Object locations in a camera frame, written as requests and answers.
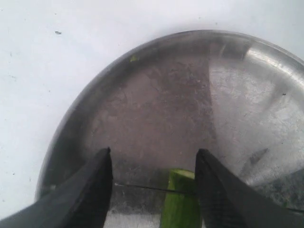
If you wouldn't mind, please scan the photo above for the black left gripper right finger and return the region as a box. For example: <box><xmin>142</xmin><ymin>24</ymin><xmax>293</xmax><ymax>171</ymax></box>
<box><xmin>195</xmin><ymin>149</ymin><xmax>304</xmax><ymax>228</ymax></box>

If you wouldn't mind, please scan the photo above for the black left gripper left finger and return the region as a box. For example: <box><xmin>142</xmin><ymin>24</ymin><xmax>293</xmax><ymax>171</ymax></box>
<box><xmin>0</xmin><ymin>148</ymin><xmax>113</xmax><ymax>228</ymax></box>

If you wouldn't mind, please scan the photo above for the round steel plate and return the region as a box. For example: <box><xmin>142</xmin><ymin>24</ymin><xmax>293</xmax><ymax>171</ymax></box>
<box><xmin>37</xmin><ymin>30</ymin><xmax>304</xmax><ymax>228</ymax></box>

